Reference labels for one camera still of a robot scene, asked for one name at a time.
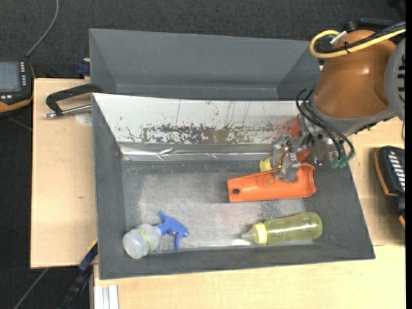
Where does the orange plastic toy drill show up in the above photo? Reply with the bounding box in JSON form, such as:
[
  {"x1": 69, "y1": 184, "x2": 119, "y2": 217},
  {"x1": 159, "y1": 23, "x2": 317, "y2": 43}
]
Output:
[{"x1": 227, "y1": 119, "x2": 317, "y2": 204}]

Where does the yellow clear baby bottle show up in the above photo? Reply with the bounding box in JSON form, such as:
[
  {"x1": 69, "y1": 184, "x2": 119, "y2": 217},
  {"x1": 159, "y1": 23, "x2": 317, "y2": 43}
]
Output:
[{"x1": 241, "y1": 211, "x2": 323, "y2": 246}]

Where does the pale cardboard board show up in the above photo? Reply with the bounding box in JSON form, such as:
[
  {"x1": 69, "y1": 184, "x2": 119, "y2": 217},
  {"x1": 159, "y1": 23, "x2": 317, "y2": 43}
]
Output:
[{"x1": 30, "y1": 77, "x2": 99, "y2": 269}]

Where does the grey metal bin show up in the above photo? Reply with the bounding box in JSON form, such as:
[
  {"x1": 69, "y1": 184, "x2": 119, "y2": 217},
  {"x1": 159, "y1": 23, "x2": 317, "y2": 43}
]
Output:
[{"x1": 88, "y1": 28, "x2": 376, "y2": 280}]

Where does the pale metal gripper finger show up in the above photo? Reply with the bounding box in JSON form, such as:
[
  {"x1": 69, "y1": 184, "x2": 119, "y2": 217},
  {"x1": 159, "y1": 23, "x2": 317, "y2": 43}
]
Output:
[
  {"x1": 272, "y1": 135, "x2": 294, "y2": 167},
  {"x1": 279, "y1": 154, "x2": 303, "y2": 183}
]

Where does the clear spray bottle blue head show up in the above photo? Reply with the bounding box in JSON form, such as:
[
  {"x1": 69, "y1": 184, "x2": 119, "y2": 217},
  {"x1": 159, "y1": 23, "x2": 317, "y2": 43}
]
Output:
[{"x1": 122, "y1": 210, "x2": 191, "y2": 260}]

